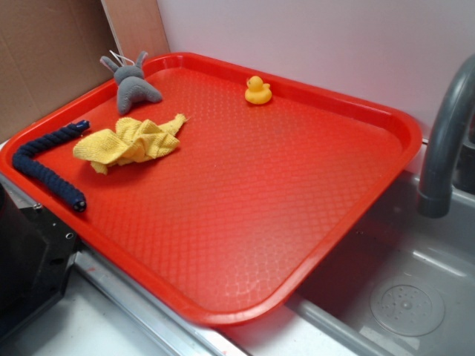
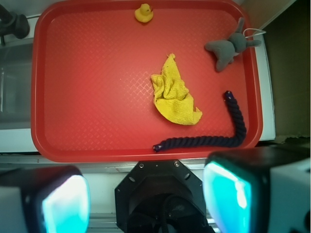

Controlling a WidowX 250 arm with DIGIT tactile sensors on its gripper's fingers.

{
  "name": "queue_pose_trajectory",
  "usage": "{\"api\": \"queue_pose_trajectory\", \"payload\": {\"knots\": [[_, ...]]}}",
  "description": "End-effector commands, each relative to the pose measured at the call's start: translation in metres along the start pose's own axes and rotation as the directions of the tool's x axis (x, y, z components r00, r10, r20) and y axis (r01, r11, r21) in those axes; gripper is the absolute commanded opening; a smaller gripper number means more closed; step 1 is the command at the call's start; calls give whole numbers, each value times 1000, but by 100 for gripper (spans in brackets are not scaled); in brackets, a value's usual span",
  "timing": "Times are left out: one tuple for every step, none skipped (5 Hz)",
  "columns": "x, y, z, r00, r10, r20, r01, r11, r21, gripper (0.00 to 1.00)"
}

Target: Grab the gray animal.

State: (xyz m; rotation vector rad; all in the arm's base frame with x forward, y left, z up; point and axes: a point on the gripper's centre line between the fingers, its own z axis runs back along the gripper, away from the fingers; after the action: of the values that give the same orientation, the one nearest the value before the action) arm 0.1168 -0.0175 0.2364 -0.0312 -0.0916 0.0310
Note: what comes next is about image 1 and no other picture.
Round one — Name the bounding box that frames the gray plastic faucet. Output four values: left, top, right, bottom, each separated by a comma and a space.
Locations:
417, 56, 474, 218

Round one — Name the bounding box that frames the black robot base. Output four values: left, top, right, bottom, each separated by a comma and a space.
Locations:
1, 188, 78, 341

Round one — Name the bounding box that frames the yellow rubber duck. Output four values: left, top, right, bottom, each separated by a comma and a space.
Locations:
244, 76, 272, 105

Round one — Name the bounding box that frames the gray plush bunny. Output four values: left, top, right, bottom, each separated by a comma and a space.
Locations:
99, 51, 163, 116

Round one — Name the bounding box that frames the brown cardboard panel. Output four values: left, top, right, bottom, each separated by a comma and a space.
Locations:
1, 1, 169, 142

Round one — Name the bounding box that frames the dark blue rope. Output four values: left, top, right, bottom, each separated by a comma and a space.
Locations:
12, 119, 91, 214

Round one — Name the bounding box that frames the red plastic tray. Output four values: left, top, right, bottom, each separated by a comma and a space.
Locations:
1, 53, 422, 326

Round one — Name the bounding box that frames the gray plastic sink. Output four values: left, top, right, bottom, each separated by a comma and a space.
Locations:
222, 159, 474, 355

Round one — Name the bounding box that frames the yellow crumpled cloth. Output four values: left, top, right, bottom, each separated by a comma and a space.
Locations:
73, 113, 187, 175

